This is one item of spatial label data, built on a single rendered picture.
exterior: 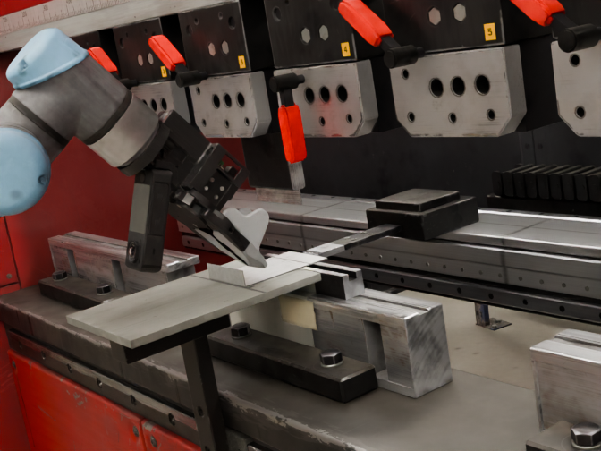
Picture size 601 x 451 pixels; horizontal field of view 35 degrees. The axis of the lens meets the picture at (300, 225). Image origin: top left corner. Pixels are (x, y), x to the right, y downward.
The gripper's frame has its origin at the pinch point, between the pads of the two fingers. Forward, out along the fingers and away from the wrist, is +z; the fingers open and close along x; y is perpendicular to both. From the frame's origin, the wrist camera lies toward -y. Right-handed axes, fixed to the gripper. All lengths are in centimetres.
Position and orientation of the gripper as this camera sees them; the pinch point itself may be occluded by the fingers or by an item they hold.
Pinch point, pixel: (253, 265)
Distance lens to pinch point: 112.5
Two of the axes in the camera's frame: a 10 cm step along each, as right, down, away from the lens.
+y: 5.2, -8.0, 2.9
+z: 6.7, 6.0, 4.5
